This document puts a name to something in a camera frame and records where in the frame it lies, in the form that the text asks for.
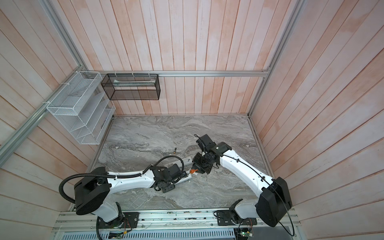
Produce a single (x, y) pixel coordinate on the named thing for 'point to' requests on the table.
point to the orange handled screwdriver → (192, 171)
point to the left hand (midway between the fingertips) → (167, 183)
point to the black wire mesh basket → (132, 86)
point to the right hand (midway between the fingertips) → (191, 168)
